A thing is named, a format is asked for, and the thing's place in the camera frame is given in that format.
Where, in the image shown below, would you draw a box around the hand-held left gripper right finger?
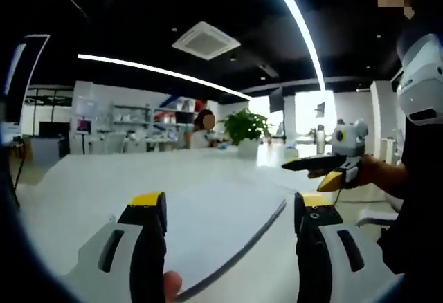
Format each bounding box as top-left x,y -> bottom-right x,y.
293,191 -> 406,303

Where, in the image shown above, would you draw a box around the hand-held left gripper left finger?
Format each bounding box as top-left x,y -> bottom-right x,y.
65,191 -> 168,303

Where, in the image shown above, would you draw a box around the white paper document stack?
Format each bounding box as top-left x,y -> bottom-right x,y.
165,178 -> 289,300

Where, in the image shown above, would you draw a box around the person's right hand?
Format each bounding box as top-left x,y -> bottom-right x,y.
307,153 -> 385,191

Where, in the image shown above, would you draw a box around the person's left hand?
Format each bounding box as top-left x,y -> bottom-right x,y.
162,270 -> 183,300

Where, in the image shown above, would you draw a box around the white office chair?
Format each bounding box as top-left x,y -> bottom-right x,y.
356,209 -> 399,230

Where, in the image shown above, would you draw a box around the ceiling light strip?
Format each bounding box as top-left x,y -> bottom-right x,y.
262,0 -> 328,91
77,53 -> 252,100

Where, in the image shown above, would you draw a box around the white plant pot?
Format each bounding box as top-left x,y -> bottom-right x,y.
237,139 -> 260,158

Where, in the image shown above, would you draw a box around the black hanging display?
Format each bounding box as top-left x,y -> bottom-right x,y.
269,87 -> 284,113

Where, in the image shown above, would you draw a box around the green leafy plant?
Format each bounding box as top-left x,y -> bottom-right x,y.
219,108 -> 273,147

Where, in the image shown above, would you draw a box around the white chest-worn device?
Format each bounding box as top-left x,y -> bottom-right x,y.
396,33 -> 443,127

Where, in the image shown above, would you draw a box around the small kiosk screen on stand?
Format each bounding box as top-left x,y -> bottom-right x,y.
76,118 -> 93,134

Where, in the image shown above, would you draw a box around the dark wide display panel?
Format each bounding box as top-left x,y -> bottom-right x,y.
38,121 -> 70,138

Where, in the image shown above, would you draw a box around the ceiling air conditioner unit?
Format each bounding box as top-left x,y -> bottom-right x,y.
172,21 -> 242,61

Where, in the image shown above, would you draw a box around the computer monitor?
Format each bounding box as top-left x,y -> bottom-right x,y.
3,34 -> 51,124

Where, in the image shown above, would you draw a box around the white wall shelving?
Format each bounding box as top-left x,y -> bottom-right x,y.
110,97 -> 208,134

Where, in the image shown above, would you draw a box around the wall mounted display screen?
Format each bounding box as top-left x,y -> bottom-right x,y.
76,97 -> 94,117

